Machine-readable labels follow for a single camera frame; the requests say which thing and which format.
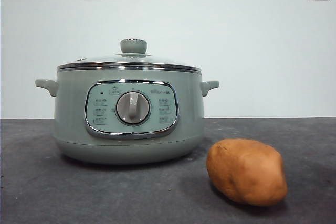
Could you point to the glass lid with green knob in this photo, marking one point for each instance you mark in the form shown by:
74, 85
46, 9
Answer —
133, 46

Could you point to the brown potato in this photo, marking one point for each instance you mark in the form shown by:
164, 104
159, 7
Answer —
245, 172

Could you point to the green electric cooking pot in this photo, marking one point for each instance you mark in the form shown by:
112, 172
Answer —
71, 108

